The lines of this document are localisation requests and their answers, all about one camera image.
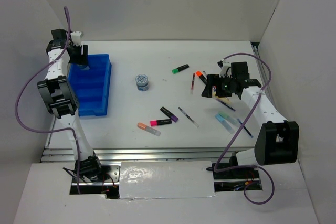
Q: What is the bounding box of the orange cap black highlighter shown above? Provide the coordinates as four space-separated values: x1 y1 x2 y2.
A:
196 71 207 84

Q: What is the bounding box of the aluminium table rail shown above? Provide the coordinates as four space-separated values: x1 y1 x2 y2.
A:
40 147 223 163

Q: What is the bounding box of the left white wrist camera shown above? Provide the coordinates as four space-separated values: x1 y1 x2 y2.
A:
70 31 83 47

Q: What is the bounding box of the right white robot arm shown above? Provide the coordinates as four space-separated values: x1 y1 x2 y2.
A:
202 60 299 178

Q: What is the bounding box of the blue plastic sorting tray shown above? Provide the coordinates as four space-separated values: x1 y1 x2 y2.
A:
68 54 112 116

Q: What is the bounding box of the blue pastel highlighter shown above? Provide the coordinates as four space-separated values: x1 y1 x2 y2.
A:
215 114 235 134

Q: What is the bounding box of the yellow pastel highlighter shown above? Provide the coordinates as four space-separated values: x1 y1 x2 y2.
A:
213 92 232 104

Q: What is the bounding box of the purple cap black highlighter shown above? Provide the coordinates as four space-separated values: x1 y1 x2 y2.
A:
160 107 179 123

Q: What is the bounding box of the red ink clear pen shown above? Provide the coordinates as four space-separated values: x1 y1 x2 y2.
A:
190 73 196 95

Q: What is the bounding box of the dark blue ballpoint pen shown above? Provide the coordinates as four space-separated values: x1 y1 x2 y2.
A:
237 119 254 138

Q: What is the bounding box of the pink cap black highlighter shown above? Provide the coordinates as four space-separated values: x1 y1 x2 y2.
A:
150 119 172 126

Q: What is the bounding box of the green pastel highlighter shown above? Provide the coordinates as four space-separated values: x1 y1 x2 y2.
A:
218 111 240 127

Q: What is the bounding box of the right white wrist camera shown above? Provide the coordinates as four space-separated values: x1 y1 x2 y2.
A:
217 60 231 77

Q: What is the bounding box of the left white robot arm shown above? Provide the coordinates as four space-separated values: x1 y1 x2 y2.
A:
37 29 104 182

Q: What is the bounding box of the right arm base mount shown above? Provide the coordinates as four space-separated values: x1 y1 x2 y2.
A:
206 163 262 192

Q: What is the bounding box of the orange cap clear marker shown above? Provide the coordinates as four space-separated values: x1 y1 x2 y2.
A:
137 123 161 136

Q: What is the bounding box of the green cap black highlighter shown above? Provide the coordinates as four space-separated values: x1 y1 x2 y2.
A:
172 64 189 74

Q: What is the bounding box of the black ink clear pen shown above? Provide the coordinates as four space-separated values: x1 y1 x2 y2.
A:
178 107 199 127

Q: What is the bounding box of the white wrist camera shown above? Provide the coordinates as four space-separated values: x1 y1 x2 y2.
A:
70 31 83 47
217 60 231 77

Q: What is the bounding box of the white front cover plate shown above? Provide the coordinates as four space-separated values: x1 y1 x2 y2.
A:
119 161 215 199

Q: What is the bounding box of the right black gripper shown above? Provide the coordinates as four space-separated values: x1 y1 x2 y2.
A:
201 73 236 98

